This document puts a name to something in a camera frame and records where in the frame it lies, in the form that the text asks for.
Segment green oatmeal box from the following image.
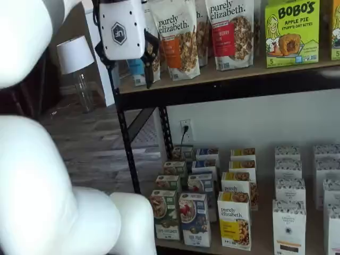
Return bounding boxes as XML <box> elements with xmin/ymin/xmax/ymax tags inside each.
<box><xmin>171</xmin><ymin>144</ymin><xmax>194</xmax><ymax>163</ymax></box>
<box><xmin>149</xmin><ymin>189</ymin><xmax>182</xmax><ymax>241</ymax></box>
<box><xmin>155</xmin><ymin>174</ymin><xmax>183</xmax><ymax>193</ymax></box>
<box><xmin>162</xmin><ymin>160</ymin><xmax>187</xmax><ymax>179</ymax></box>

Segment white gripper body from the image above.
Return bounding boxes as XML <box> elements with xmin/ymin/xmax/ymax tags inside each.
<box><xmin>98</xmin><ymin>0</ymin><xmax>146</xmax><ymax>61</ymax></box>

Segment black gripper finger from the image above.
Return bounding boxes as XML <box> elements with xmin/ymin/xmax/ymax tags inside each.
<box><xmin>95</xmin><ymin>39</ymin><xmax>116</xmax><ymax>71</ymax></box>
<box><xmin>140</xmin><ymin>28</ymin><xmax>162</xmax><ymax>90</ymax></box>

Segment red label granola bag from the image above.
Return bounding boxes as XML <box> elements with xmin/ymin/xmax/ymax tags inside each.
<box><xmin>205</xmin><ymin>0</ymin><xmax>255</xmax><ymax>71</ymax></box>

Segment blue and white oatmeal box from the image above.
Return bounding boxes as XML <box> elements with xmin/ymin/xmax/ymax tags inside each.
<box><xmin>186</xmin><ymin>172</ymin><xmax>217</xmax><ymax>223</ymax></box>
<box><xmin>195</xmin><ymin>147</ymin><xmax>220</xmax><ymax>163</ymax></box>
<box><xmin>178</xmin><ymin>192</ymin><xmax>211</xmax><ymax>247</ymax></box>
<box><xmin>191</xmin><ymin>159</ymin><xmax>217</xmax><ymax>176</ymax></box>

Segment yellow Bobo's box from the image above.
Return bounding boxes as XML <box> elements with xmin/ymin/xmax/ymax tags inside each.
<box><xmin>330</xmin><ymin>0</ymin><xmax>340</xmax><ymax>61</ymax></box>

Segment white wall outlet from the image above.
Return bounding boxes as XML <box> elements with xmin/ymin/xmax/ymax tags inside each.
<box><xmin>180</xmin><ymin>119</ymin><xmax>195</xmax><ymax>142</ymax></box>

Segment white patterned pantry box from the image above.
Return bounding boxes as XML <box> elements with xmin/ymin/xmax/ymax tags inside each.
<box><xmin>316</xmin><ymin>158</ymin><xmax>340</xmax><ymax>210</ymax></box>
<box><xmin>313</xmin><ymin>144</ymin><xmax>340</xmax><ymax>162</ymax></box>
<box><xmin>274</xmin><ymin>178</ymin><xmax>306</xmax><ymax>203</ymax></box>
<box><xmin>271</xmin><ymin>199</ymin><xmax>307</xmax><ymax>255</ymax></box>
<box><xmin>274</xmin><ymin>146</ymin><xmax>301</xmax><ymax>162</ymax></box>
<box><xmin>326</xmin><ymin>204</ymin><xmax>340</xmax><ymax>255</ymax></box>
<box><xmin>322</xmin><ymin>178</ymin><xmax>340</xmax><ymax>211</ymax></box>
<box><xmin>274</xmin><ymin>158</ymin><xmax>302</xmax><ymax>182</ymax></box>

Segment green Bobo's apple pie box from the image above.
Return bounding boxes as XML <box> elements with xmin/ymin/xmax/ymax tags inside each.
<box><xmin>265</xmin><ymin>0</ymin><xmax>320</xmax><ymax>69</ymax></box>

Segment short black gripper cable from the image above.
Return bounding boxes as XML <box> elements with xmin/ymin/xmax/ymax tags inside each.
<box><xmin>91</xmin><ymin>0</ymin><xmax>101</xmax><ymax>27</ymax></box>

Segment blue label granola bag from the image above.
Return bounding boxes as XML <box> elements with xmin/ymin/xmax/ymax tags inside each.
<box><xmin>126</xmin><ymin>0</ymin><xmax>162</xmax><ymax>87</ymax></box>

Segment white shade glass lamp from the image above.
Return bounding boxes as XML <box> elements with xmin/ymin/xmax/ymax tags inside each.
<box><xmin>56</xmin><ymin>36</ymin><xmax>95</xmax><ymax>114</ymax></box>

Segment grey textured floor mat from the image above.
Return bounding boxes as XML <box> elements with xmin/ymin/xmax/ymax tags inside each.
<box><xmin>127</xmin><ymin>116</ymin><xmax>163</xmax><ymax>149</ymax></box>

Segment black metal shelving rack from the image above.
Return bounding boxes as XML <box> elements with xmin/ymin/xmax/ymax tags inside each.
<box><xmin>107</xmin><ymin>62</ymin><xmax>340</xmax><ymax>255</ymax></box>

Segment orange label granola bag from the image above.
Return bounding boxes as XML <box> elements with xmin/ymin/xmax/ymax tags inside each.
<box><xmin>195</xmin><ymin>0</ymin><xmax>211</xmax><ymax>67</ymax></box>
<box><xmin>149</xmin><ymin>0</ymin><xmax>201</xmax><ymax>81</ymax></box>

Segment black plug with cable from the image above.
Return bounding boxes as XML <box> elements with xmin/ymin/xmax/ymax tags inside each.
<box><xmin>181</xmin><ymin>124</ymin><xmax>190</xmax><ymax>160</ymax></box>

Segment dark brown wooden furniture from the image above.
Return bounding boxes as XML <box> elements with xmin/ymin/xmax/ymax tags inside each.
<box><xmin>0</xmin><ymin>53</ymin><xmax>63</xmax><ymax>117</ymax></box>

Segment yellow purely elizabeth box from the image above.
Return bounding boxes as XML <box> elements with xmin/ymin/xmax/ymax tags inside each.
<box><xmin>220</xmin><ymin>172</ymin><xmax>259</xmax><ymax>211</ymax></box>
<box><xmin>217</xmin><ymin>191</ymin><xmax>252</xmax><ymax>251</ymax></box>
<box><xmin>228</xmin><ymin>159</ymin><xmax>257</xmax><ymax>176</ymax></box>
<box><xmin>230</xmin><ymin>148</ymin><xmax>257</xmax><ymax>163</ymax></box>

